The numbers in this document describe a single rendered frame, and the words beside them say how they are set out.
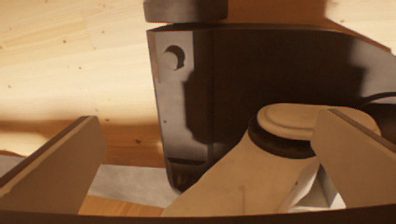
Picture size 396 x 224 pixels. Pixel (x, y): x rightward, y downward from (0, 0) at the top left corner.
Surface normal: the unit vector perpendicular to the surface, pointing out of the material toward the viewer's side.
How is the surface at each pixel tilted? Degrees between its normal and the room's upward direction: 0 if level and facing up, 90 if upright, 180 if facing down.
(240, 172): 90
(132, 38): 0
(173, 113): 0
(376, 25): 0
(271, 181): 90
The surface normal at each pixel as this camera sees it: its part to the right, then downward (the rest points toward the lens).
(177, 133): -0.21, 0.47
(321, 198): -0.04, -0.88
